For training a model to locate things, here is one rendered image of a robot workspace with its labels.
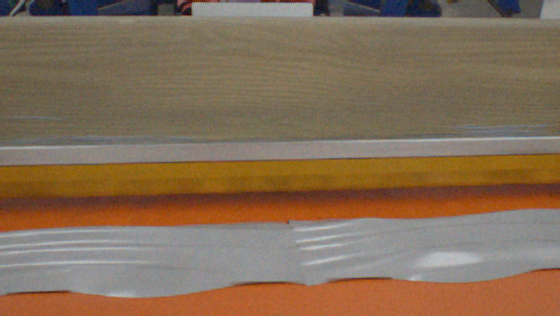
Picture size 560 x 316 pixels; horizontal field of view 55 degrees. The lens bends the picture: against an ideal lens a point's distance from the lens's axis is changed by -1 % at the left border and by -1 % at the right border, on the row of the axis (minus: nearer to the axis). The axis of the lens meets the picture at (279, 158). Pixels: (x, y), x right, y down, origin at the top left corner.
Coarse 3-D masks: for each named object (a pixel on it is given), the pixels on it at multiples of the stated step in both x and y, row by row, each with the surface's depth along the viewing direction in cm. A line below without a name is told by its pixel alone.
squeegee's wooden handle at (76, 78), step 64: (0, 64) 27; (64, 64) 28; (128, 64) 28; (192, 64) 28; (256, 64) 29; (320, 64) 29; (384, 64) 30; (448, 64) 30; (512, 64) 30; (0, 128) 28; (64, 128) 29; (128, 128) 29; (192, 128) 29; (256, 128) 30; (320, 128) 30; (384, 128) 30; (448, 128) 31; (512, 128) 31
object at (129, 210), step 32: (256, 192) 34; (0, 224) 28; (32, 224) 28; (64, 224) 28; (96, 224) 28; (128, 224) 28; (160, 224) 28; (192, 224) 28; (224, 288) 21; (256, 288) 21; (288, 288) 21
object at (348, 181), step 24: (552, 168) 33; (0, 192) 30; (24, 192) 30; (48, 192) 30; (72, 192) 30; (96, 192) 30; (120, 192) 31; (144, 192) 31; (168, 192) 31; (192, 192) 31; (216, 192) 31; (240, 192) 32
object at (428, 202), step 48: (288, 192) 34; (336, 192) 34; (384, 192) 34; (432, 192) 34; (480, 192) 34; (528, 192) 34; (336, 288) 21; (384, 288) 21; (432, 288) 21; (480, 288) 21; (528, 288) 21
